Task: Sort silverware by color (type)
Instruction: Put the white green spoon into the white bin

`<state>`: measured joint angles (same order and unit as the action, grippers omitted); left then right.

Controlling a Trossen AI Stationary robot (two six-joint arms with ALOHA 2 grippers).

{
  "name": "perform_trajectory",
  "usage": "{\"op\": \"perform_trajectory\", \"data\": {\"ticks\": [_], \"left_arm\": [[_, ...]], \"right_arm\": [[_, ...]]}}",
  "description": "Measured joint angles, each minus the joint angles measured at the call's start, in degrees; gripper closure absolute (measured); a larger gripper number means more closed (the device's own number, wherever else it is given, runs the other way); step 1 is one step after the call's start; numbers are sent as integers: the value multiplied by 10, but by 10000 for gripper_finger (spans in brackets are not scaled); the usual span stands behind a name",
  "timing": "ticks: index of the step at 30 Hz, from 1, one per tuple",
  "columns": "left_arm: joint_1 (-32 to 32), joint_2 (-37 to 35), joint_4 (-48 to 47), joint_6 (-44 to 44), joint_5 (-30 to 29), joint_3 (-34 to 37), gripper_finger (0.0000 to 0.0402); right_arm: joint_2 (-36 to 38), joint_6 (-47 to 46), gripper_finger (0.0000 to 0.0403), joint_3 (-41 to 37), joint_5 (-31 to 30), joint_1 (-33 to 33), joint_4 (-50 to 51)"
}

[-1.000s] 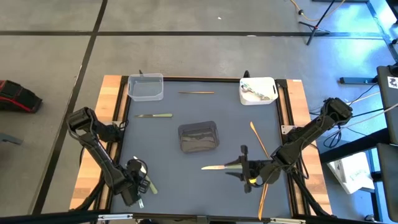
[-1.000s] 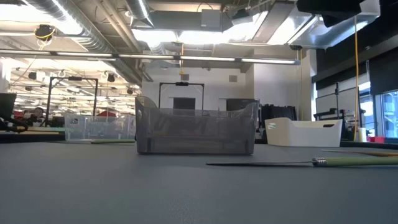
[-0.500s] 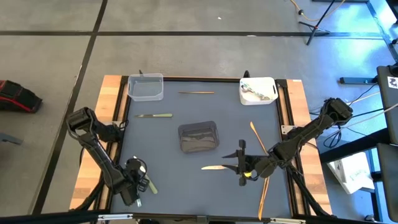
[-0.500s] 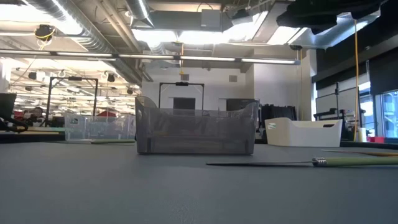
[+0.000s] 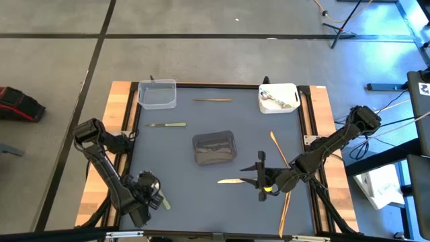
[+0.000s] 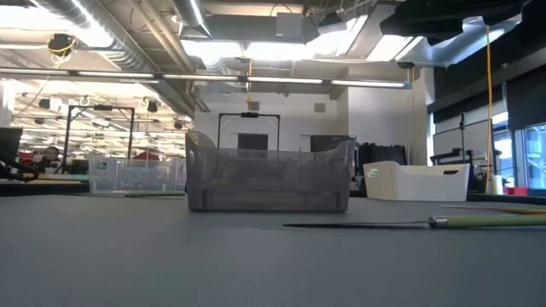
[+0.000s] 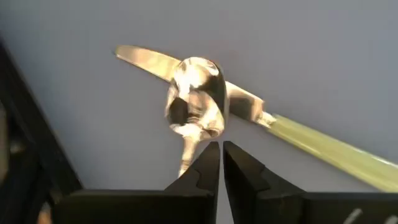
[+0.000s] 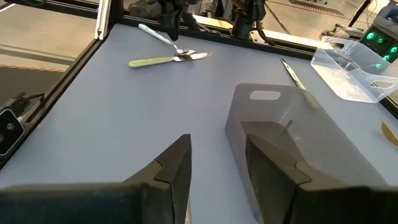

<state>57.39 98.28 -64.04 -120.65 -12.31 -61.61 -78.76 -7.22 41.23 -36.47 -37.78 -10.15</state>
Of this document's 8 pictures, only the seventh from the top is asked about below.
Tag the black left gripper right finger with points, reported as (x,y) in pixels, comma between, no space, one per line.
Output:
(280,208)

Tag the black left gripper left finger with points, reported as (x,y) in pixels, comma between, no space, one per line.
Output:
(155,208)

